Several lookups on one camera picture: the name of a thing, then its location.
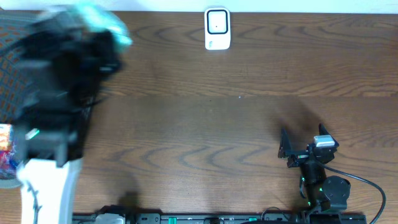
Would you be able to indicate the teal snack packet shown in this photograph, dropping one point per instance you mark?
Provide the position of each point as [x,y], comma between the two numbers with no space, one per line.
[97,19]

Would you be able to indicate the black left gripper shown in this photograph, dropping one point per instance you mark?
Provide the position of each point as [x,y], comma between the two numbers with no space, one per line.
[101,66]

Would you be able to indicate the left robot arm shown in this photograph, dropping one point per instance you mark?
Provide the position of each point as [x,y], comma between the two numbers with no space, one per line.
[50,137]

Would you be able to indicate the orange small box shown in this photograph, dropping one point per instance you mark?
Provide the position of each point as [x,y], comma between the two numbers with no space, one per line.
[6,133]

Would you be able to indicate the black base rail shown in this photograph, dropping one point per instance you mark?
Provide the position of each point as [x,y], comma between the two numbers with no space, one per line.
[117,214]

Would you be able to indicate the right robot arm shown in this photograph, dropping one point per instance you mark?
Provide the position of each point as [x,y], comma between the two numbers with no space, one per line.
[324,194]

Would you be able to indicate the white barcode scanner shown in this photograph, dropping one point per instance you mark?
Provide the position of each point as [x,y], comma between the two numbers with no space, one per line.
[217,28]

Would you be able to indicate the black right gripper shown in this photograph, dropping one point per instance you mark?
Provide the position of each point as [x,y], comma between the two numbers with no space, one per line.
[298,157]

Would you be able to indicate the grey plastic mesh basket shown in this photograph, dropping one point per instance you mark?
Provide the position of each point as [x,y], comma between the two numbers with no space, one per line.
[15,84]

